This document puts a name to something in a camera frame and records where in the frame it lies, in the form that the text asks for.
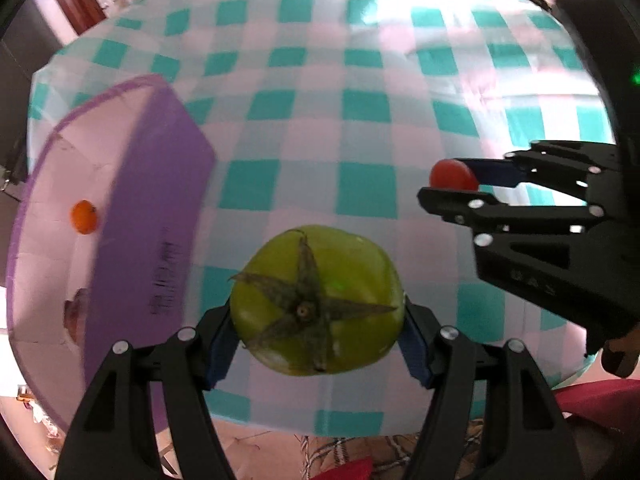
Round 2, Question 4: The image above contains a plaid cloth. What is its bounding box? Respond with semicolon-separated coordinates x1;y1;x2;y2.
299;432;426;480

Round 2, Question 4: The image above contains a small red cherry tomato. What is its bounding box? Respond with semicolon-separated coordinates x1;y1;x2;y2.
429;158;479;193

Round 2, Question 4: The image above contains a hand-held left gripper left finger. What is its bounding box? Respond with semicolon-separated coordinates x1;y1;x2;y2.
55;305;246;480

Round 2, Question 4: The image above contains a teal white checkered tablecloth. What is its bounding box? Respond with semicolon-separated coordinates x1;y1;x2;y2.
29;0;619;437

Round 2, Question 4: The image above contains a red clothing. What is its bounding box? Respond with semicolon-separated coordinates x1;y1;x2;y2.
554;379;640;433

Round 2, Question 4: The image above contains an orange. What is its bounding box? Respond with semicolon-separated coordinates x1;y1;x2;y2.
70;200;99;235

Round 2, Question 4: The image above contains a dark red apple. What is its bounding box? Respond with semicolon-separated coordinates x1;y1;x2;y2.
63;287;91;344

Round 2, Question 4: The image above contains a person's right hand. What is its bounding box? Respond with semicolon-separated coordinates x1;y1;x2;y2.
601;336;640;379

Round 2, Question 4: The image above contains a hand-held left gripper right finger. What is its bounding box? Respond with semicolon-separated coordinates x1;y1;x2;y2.
397;295;586;480

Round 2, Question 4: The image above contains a purple cardboard box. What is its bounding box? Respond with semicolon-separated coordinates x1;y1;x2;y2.
7;74;219;435

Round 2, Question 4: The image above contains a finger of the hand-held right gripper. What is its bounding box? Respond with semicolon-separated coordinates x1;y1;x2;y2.
457;140;622;204
417;186;607;235

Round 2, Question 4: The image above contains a green tomato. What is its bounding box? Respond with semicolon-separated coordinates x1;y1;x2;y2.
228;224;406;377

